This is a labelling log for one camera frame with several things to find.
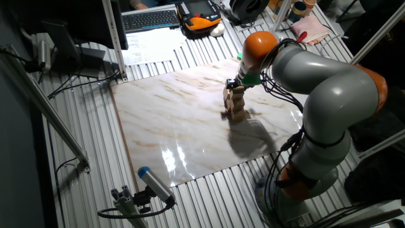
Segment black round spool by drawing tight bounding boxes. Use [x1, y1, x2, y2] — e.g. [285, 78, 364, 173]
[229, 0, 270, 23]

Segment printed paper sheets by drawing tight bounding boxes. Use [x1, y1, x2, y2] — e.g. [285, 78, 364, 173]
[121, 27, 187, 67]

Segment orange black teach pendant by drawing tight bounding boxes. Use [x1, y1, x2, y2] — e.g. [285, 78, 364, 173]
[176, 0, 222, 41]

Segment black computer monitor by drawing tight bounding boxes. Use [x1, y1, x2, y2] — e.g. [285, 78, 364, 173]
[9, 0, 129, 79]

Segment marble pattern board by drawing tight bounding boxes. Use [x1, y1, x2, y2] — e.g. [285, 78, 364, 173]
[109, 42, 317, 193]

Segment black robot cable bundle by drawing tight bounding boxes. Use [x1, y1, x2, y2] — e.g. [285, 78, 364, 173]
[258, 37, 317, 228]

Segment black desk cable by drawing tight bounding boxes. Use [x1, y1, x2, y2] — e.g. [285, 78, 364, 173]
[47, 68, 122, 99]

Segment person at keyboard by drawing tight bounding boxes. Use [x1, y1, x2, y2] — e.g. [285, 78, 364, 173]
[128, 0, 159, 10]

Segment silver cylinder device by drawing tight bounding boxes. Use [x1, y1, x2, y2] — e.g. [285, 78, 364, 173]
[37, 39, 52, 73]

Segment silver camera blue end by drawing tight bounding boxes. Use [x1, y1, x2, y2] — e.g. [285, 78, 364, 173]
[137, 166, 177, 207]

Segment slanted aluminium frame beam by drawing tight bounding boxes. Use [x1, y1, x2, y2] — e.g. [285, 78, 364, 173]
[357, 128, 405, 160]
[0, 44, 92, 174]
[349, 2, 405, 66]

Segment black keyboard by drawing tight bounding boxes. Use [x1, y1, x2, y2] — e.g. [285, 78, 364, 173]
[121, 9, 180, 34]

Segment aluminium frame post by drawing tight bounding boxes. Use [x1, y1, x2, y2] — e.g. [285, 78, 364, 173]
[270, 0, 292, 33]
[101, 0, 128, 80]

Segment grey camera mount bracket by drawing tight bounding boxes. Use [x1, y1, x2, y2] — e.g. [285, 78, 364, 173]
[110, 185, 153, 228]

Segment person in black jacket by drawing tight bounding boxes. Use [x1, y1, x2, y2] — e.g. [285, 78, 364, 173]
[341, 0, 405, 89]

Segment black camera cable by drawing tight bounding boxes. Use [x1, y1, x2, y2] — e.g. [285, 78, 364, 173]
[97, 201, 177, 220]

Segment pink folded cloth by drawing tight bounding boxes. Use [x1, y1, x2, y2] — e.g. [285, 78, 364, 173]
[290, 15, 330, 46]

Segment white computer mouse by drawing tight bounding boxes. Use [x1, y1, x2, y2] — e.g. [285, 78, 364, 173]
[209, 23, 225, 38]

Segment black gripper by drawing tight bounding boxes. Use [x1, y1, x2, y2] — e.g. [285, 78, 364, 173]
[225, 75, 246, 92]

